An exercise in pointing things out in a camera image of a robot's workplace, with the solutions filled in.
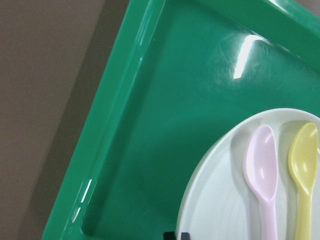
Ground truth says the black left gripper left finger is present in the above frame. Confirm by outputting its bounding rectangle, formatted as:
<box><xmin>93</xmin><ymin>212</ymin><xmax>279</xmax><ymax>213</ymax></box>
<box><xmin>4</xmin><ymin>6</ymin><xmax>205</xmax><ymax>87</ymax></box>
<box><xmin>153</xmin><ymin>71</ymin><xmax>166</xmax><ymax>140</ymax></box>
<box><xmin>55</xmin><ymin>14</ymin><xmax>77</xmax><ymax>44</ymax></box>
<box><xmin>163</xmin><ymin>231</ymin><xmax>176</xmax><ymax>240</ymax></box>

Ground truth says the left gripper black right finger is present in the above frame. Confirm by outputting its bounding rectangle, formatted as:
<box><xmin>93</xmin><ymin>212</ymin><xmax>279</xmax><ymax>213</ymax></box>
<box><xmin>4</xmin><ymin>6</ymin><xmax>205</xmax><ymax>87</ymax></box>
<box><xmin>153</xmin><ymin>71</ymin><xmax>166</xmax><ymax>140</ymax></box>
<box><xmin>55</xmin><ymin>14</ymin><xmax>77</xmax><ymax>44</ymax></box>
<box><xmin>180</xmin><ymin>232</ymin><xmax>191</xmax><ymax>240</ymax></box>

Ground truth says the green plastic tray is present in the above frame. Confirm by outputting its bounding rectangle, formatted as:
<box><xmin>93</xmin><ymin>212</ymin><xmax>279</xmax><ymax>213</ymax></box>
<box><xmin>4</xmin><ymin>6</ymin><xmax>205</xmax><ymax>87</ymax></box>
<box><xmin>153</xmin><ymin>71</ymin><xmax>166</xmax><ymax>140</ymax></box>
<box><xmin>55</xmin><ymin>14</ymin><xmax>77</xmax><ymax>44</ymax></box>
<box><xmin>43</xmin><ymin>0</ymin><xmax>320</xmax><ymax>240</ymax></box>

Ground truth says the white round plate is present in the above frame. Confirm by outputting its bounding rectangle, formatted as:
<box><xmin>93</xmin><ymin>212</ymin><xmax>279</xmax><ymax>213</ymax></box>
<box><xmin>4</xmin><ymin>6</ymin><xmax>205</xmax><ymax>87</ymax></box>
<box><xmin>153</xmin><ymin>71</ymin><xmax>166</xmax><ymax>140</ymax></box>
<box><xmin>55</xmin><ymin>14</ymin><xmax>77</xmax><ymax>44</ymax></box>
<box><xmin>175</xmin><ymin>108</ymin><xmax>320</xmax><ymax>240</ymax></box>

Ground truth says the yellow plastic spoon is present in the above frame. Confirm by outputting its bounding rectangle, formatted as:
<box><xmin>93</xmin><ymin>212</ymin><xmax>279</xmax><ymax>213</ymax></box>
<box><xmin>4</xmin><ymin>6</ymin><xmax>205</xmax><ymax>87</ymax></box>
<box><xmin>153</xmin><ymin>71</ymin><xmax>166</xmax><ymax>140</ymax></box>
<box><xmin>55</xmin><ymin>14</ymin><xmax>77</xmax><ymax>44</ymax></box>
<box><xmin>288</xmin><ymin>122</ymin><xmax>319</xmax><ymax>240</ymax></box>

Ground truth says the pink plastic spoon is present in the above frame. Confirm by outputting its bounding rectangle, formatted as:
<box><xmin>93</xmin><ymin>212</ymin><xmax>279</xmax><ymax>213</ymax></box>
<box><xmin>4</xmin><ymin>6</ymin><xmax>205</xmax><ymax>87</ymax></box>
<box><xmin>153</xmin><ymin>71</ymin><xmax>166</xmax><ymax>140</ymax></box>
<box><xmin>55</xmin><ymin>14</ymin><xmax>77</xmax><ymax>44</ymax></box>
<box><xmin>242</xmin><ymin>125</ymin><xmax>279</xmax><ymax>240</ymax></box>

